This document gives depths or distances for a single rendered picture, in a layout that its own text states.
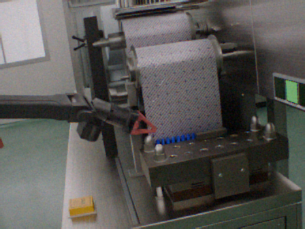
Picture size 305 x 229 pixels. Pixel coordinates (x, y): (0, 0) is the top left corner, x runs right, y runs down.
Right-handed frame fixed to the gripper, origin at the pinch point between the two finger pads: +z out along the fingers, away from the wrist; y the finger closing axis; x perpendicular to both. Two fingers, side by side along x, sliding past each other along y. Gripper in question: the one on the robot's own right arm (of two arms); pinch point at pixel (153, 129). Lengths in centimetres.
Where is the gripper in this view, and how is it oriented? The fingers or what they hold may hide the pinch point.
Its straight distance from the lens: 116.2
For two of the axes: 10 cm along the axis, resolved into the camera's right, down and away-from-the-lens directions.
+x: 3.7, -9.2, -1.3
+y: 1.7, 2.1, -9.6
